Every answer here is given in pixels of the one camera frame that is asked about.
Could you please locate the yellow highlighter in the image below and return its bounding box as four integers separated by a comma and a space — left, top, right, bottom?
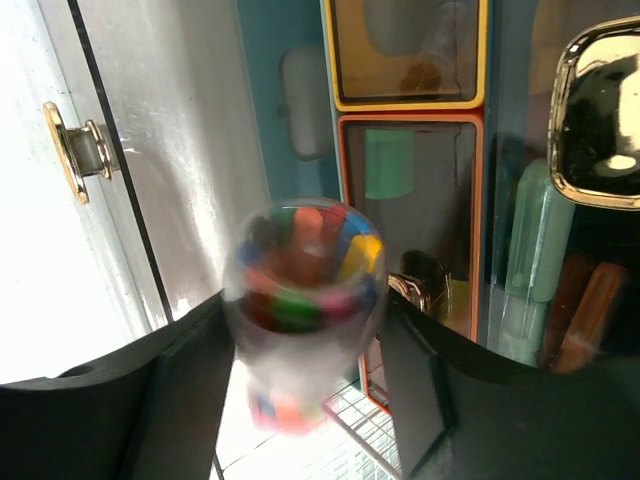
444, 280, 471, 336

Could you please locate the pink capped clip tube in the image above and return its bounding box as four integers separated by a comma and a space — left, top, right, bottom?
222, 197, 388, 434

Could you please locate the teal drawer cabinet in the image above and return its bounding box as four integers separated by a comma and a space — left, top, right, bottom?
234, 0, 640, 401

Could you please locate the dark drawer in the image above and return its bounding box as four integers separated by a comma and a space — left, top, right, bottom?
40, 1, 269, 327

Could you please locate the green highlighter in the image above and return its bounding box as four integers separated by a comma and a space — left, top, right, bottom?
365, 129, 415, 200

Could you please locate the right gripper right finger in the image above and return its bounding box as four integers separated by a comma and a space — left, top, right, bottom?
380, 293, 639, 479

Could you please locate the small clear spray bottle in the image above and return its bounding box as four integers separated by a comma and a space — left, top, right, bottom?
364, 1, 479, 80

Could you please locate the green capsule stapler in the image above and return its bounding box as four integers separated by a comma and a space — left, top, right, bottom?
498, 159, 575, 366

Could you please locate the small drawer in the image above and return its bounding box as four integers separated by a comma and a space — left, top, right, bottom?
322, 1, 490, 112
337, 113, 486, 414

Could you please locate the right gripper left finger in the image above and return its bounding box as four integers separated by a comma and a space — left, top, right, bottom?
1, 295, 234, 479

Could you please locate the white wire stacking tray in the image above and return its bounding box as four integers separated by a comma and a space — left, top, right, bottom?
211, 382, 401, 479

